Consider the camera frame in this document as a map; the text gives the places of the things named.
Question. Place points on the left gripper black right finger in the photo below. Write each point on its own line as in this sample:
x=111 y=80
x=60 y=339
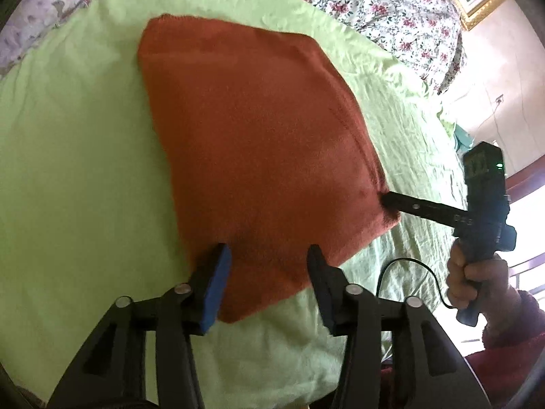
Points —
x=396 y=354

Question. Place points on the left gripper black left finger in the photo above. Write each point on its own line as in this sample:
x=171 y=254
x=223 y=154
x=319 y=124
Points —
x=109 y=369

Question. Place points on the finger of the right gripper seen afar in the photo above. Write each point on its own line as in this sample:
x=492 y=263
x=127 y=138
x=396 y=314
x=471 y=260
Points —
x=432 y=211

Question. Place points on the orange knitted sweater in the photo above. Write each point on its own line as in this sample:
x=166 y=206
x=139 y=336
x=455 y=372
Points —
x=268 y=151

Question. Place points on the dark red sleeve forearm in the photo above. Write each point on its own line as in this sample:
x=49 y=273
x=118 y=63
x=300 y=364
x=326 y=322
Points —
x=504 y=363

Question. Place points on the person's right hand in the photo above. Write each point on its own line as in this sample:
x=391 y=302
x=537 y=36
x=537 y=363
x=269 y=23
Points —
x=485 y=283

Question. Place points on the light green bed sheet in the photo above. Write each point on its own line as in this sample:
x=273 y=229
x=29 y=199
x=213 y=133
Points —
x=87 y=216

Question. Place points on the floral rose patterned duvet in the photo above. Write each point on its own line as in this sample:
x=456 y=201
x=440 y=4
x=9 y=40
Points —
x=425 y=35

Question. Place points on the pale purple floral quilt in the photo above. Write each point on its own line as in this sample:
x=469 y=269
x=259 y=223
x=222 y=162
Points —
x=28 y=23

